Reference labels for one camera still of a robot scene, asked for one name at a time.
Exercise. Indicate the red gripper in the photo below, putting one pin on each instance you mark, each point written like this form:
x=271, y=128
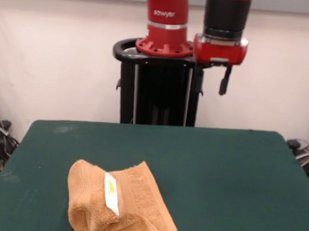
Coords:
x=220, y=50

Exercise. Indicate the orange-brown towel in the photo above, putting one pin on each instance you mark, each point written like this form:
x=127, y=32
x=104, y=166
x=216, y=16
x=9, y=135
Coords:
x=93, y=190

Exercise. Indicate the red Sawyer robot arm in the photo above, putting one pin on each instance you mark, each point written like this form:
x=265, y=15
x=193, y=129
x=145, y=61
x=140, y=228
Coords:
x=167, y=23

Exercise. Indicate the small black power brick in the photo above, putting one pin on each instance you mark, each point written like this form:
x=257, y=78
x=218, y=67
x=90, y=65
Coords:
x=293, y=144
x=3, y=124

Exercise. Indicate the dark green table cloth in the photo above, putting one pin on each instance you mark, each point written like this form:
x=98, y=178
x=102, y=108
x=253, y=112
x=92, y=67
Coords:
x=218, y=188

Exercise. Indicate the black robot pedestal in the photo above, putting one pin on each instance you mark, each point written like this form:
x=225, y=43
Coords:
x=158, y=95

